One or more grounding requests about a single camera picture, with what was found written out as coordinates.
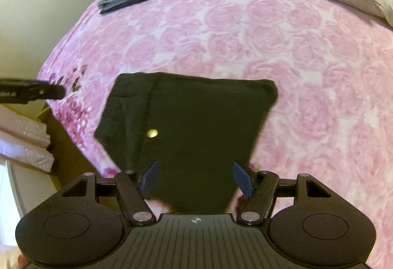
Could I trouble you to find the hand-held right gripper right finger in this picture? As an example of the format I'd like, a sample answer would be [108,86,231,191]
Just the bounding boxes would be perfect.
[232,161,334,225]

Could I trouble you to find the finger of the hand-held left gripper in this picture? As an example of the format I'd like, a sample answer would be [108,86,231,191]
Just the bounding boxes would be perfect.
[0,79,66,104]

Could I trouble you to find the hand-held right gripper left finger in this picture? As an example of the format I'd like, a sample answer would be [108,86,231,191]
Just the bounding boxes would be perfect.
[61,161,161,225]

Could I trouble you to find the black pants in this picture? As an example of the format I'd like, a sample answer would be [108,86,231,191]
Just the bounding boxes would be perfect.
[94,72,278,214]

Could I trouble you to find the white foam sheet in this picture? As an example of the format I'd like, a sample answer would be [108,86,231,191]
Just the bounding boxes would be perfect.
[0,131,55,173]
[0,105,51,147]

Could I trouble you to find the brown bed base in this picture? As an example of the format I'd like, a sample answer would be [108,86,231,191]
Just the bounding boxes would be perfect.
[35,101,105,193]

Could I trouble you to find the pink floral bed sheet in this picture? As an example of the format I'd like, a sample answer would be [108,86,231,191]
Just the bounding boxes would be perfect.
[37,0,393,227]

